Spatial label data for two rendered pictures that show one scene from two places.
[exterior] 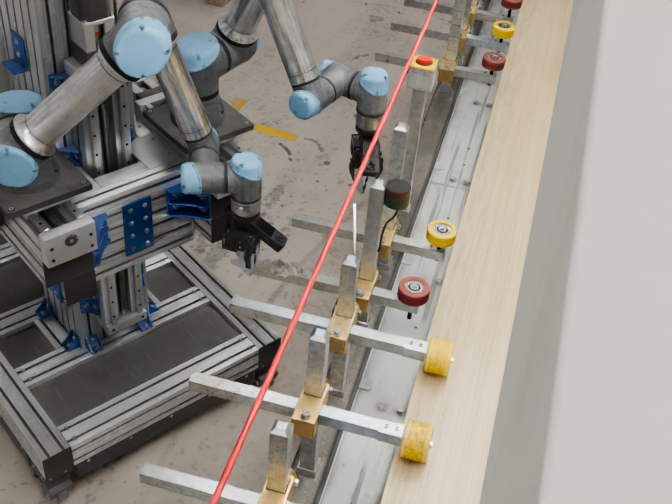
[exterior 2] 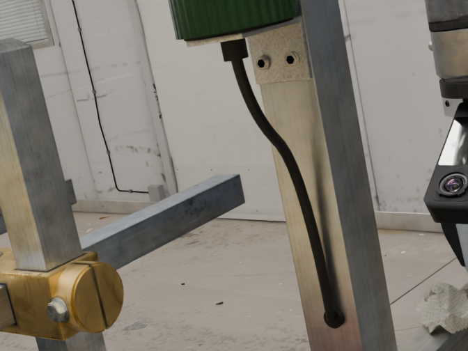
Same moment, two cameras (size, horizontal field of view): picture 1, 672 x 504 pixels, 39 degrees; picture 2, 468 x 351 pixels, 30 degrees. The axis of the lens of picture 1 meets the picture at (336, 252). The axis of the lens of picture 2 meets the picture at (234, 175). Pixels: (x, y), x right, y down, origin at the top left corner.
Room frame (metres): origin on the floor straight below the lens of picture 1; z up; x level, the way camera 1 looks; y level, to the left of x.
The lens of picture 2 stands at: (2.01, -0.51, 1.14)
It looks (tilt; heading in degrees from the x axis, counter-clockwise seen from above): 12 degrees down; 118
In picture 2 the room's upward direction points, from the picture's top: 12 degrees counter-clockwise
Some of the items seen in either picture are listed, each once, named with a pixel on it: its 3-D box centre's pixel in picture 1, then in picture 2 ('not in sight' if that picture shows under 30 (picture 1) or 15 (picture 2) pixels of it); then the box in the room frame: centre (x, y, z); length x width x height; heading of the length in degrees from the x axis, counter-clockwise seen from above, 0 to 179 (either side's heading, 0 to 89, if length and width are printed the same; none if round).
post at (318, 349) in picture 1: (313, 410); not in sight; (1.35, 0.02, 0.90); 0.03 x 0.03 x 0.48; 78
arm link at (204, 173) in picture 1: (204, 174); not in sight; (1.86, 0.33, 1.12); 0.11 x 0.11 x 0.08; 10
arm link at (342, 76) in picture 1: (336, 81); not in sight; (2.15, 0.04, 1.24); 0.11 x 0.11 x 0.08; 60
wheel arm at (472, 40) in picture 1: (447, 36); not in sight; (3.28, -0.34, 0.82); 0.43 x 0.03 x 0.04; 78
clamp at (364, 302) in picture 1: (365, 288); not in sight; (1.81, -0.08, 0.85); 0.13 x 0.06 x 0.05; 168
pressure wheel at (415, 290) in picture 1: (411, 301); not in sight; (1.77, -0.20, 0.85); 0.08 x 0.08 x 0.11
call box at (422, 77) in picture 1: (422, 74); not in sight; (2.34, -0.19, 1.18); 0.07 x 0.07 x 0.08; 78
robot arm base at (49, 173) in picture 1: (27, 159); not in sight; (1.90, 0.78, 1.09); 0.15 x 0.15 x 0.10
